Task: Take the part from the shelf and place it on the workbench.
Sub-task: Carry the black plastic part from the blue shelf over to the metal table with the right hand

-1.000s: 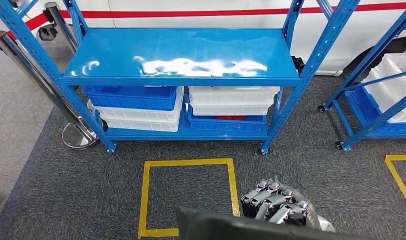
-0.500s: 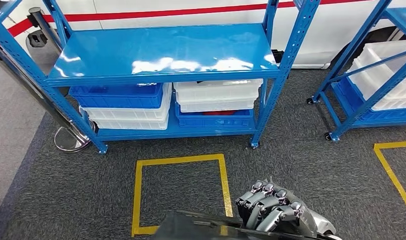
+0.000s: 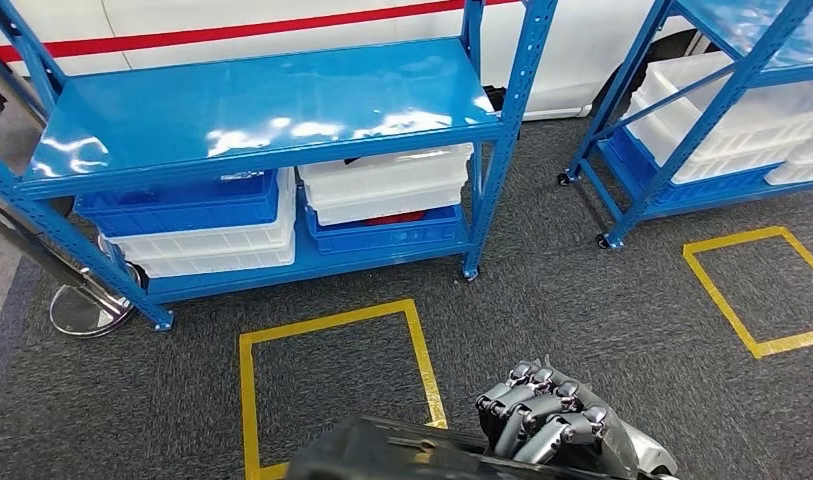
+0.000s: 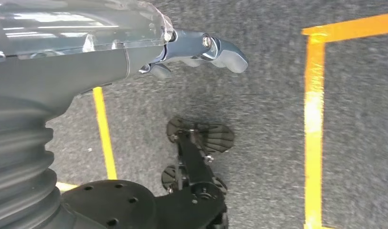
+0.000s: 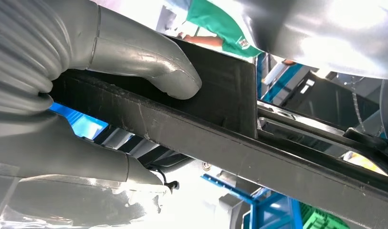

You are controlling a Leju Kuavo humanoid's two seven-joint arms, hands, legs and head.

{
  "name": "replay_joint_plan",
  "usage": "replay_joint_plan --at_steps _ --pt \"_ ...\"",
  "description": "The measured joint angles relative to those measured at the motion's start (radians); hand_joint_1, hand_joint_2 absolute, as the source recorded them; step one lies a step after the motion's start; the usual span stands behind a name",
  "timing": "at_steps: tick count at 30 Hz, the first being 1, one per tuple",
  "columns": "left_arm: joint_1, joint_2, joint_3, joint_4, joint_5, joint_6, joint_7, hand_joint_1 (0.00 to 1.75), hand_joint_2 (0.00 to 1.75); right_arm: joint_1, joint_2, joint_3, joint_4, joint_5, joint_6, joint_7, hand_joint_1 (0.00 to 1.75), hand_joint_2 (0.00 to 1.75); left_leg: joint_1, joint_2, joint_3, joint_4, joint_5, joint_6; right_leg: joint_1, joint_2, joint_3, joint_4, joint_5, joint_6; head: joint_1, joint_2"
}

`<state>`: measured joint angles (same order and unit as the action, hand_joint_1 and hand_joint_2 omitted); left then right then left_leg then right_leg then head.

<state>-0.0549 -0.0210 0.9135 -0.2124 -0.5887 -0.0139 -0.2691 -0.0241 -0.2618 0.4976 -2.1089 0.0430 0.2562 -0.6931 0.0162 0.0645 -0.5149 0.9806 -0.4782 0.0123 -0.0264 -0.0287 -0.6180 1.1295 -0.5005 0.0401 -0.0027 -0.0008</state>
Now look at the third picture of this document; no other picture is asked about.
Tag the chrome stanchion post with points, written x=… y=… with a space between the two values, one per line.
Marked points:
x=88 y=314

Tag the red part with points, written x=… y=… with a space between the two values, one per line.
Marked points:
x=396 y=218

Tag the white plastic crate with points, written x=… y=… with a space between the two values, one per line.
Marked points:
x=214 y=242
x=379 y=206
x=800 y=169
x=711 y=169
x=214 y=264
x=764 y=112
x=379 y=172

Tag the blue metal shelf rack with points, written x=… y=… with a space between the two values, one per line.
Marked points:
x=247 y=106
x=644 y=199

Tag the yellow tape square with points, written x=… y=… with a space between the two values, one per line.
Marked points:
x=247 y=397
x=724 y=298

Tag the white car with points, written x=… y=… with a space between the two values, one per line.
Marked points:
x=565 y=60

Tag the red barrier belt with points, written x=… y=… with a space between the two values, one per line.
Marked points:
x=181 y=33

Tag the black plastic plate frame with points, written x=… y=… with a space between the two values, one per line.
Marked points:
x=379 y=454

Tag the black object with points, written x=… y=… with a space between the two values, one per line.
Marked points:
x=493 y=98

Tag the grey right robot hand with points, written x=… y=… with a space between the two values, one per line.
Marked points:
x=552 y=417

